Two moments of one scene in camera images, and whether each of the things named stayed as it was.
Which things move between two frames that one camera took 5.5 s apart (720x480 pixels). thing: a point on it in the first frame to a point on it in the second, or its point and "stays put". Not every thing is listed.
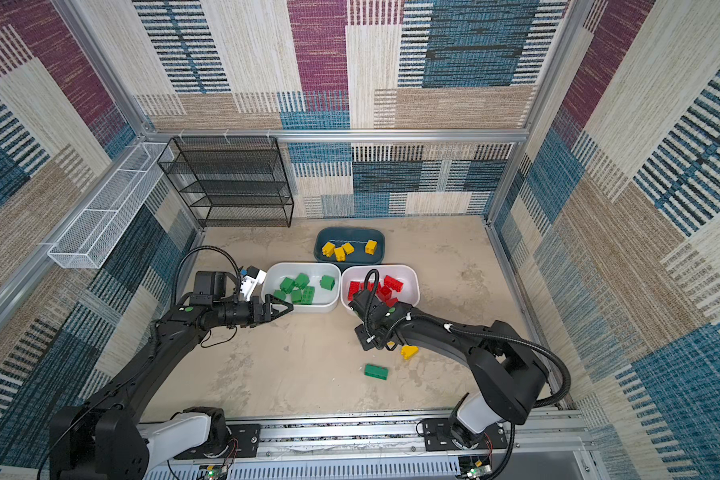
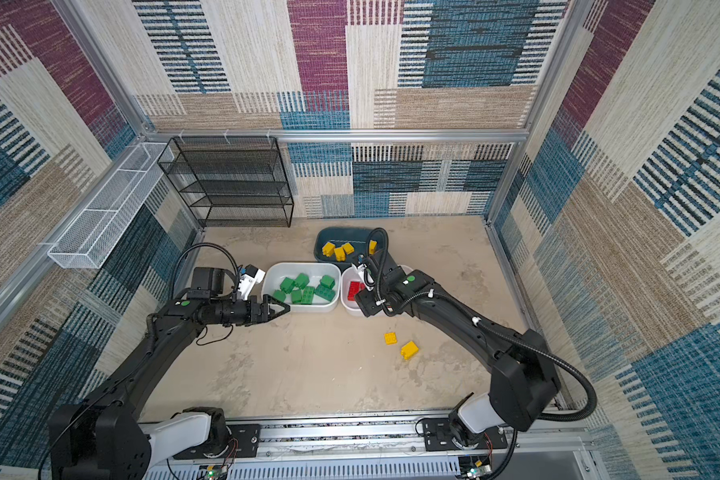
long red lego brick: (353, 288) stays put
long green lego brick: (376, 371) to (324, 292)
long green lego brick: (307, 295) stays put
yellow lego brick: (407, 351) stays put
